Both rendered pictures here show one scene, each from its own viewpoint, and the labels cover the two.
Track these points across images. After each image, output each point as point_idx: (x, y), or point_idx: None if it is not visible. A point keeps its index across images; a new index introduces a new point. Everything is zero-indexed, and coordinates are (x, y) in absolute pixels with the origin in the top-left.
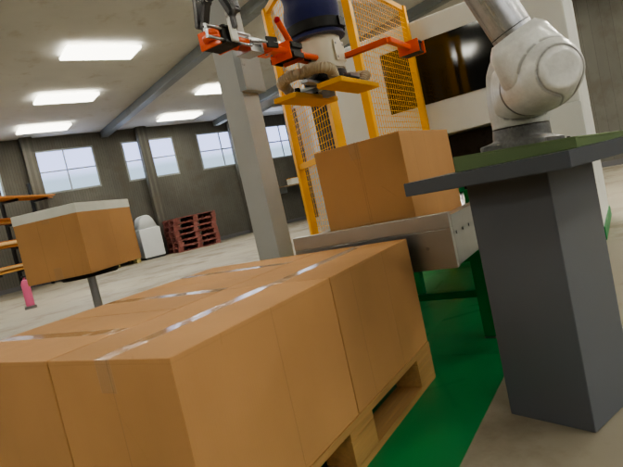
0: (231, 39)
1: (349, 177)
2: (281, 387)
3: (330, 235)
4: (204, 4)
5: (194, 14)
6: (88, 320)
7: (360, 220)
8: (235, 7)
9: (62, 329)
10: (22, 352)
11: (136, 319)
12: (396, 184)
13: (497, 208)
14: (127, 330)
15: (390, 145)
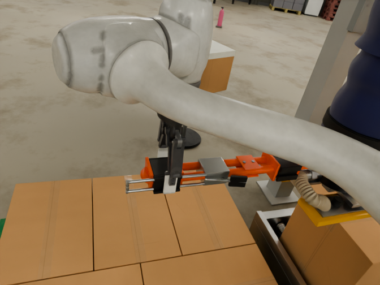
0: (163, 191)
1: (315, 229)
2: None
3: (273, 242)
4: (163, 134)
5: (159, 128)
6: (83, 209)
7: (300, 255)
8: (171, 177)
9: (65, 211)
10: (16, 239)
11: (72, 259)
12: (337, 281)
13: None
14: (43, 284)
15: (358, 260)
